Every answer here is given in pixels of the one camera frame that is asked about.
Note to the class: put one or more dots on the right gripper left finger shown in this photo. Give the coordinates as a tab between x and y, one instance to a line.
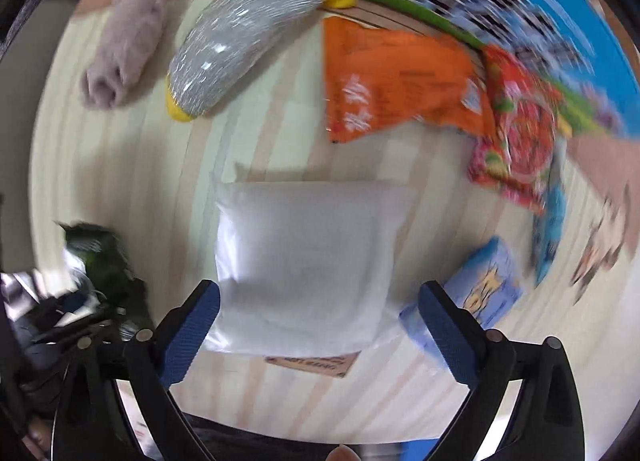
163	360

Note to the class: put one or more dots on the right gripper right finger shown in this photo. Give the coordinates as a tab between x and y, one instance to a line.
482	365

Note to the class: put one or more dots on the light blue tissue pack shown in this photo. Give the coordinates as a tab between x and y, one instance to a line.
487	285

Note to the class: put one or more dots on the dark green snack bag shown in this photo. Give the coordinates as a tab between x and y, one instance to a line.
99	267

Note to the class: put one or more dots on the blue narrow snack packet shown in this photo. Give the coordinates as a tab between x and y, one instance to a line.
548	227

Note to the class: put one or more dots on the white soft pillow pack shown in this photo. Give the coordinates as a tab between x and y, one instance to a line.
305	267

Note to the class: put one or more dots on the red patterned snack bag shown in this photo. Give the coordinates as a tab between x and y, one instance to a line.
515	159

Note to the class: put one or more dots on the orange snack bag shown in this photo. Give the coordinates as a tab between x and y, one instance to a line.
377	79

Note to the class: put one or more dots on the mauve towel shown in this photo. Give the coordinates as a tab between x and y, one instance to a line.
130	37

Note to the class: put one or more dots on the silver sponge with yellow ends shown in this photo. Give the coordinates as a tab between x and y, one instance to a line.
225	42

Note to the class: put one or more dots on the operator thumb tip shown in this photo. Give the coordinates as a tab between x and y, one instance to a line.
342	453

